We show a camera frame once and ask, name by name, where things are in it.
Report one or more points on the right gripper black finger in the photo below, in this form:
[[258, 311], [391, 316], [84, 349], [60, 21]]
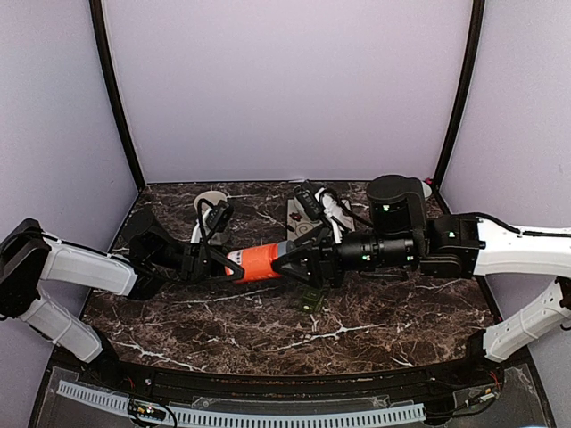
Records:
[[299, 274], [304, 249]]

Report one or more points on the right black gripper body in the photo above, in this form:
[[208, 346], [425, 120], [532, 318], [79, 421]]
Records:
[[333, 271]]

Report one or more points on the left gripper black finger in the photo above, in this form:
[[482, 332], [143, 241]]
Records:
[[220, 262], [219, 276]]

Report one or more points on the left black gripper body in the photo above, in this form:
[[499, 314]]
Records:
[[190, 261]]

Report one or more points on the red pill bottle grey lid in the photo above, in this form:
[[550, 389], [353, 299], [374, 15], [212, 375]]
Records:
[[257, 261]]

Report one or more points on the green pill organizer box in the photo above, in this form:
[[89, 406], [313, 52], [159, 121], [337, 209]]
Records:
[[311, 300]]

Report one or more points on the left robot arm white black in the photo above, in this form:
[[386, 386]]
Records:
[[30, 256]]

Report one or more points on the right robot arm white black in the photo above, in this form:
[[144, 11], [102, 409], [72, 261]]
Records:
[[452, 246]]

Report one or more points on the floral square coaster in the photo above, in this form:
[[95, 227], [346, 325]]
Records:
[[299, 224]]

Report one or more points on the cream ceramic mug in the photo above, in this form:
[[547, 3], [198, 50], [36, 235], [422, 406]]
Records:
[[209, 198]]

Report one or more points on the small white bowl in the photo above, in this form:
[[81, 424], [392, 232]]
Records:
[[427, 190]]

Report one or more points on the small circuit board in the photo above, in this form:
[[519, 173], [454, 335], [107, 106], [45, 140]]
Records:
[[145, 411]]

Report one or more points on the white slotted cable duct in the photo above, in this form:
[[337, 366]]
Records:
[[116, 404]]

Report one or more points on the black left frame post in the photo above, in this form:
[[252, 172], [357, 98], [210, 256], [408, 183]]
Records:
[[111, 84]]

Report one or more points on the black frame post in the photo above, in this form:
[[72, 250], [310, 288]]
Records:
[[111, 84], [461, 97]]

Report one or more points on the black right frame post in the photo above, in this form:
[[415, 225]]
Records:
[[461, 97]]

